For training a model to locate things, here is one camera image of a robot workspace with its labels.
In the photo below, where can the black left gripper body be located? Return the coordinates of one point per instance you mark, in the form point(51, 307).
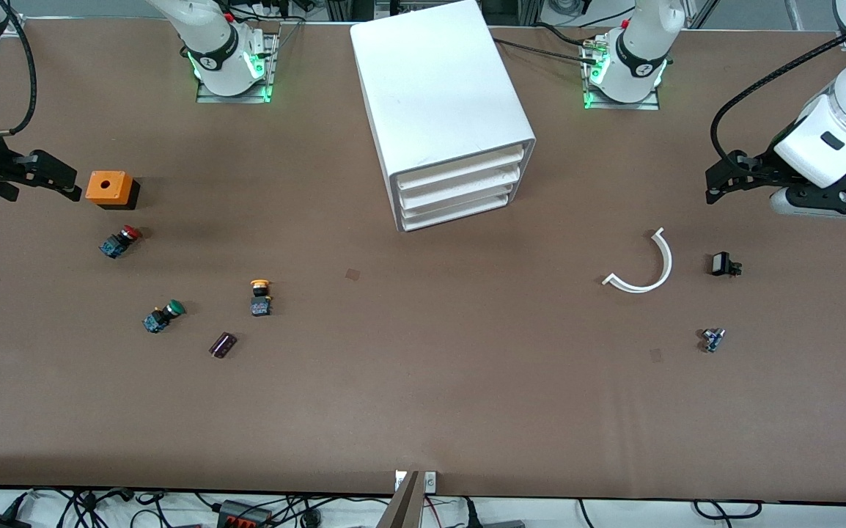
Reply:
point(761, 164)

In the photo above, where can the yellow push button switch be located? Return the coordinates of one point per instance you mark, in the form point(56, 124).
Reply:
point(260, 304)

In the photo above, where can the white plastic drawer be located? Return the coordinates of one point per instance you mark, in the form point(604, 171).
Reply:
point(460, 170)
point(460, 190)
point(460, 210)

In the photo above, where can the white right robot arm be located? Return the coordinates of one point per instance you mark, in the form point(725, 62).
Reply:
point(207, 29)

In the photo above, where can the white plastic drawer cabinet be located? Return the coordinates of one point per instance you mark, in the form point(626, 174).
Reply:
point(430, 81)

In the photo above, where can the small black clip component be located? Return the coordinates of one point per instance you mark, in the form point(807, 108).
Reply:
point(721, 264)

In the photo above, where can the white curved plastic strip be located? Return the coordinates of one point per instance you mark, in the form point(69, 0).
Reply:
point(668, 262)

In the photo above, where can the small blue potentiometer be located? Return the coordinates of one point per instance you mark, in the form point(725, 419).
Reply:
point(712, 341)

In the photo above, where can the purple cylindrical capacitor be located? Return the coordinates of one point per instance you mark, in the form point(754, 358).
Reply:
point(223, 345)

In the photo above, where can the black power adapter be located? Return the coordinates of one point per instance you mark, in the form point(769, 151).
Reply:
point(1, 521)

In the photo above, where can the black red power strip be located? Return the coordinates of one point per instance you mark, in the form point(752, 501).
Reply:
point(243, 513)

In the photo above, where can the orange button enclosure box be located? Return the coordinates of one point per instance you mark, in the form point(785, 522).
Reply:
point(119, 188)

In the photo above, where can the red push button switch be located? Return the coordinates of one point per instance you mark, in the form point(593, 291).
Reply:
point(128, 233)

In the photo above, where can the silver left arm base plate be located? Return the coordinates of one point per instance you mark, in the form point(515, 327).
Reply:
point(621, 106)

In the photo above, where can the green push button switch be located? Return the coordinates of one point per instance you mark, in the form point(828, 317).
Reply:
point(174, 306)

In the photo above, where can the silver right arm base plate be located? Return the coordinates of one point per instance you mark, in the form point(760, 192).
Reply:
point(272, 66)

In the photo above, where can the silver table edge bracket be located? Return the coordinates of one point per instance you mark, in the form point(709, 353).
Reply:
point(430, 481)

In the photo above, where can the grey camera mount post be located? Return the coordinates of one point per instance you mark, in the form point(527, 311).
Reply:
point(402, 506)

